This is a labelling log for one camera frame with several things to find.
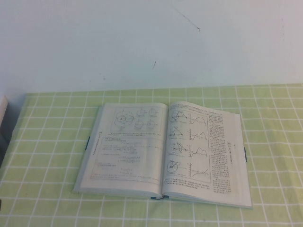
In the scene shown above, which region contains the technical hardcover book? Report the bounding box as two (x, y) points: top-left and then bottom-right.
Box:
(72, 102), (253, 210)

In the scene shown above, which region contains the green white checked tablecloth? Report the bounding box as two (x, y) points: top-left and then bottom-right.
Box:
(0, 84), (303, 227)

